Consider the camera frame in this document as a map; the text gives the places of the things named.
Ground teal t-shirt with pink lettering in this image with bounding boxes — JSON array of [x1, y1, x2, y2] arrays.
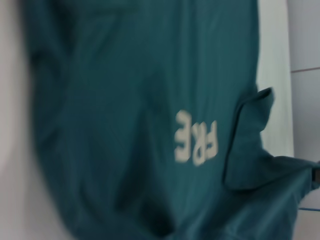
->
[[24, 0, 320, 240]]

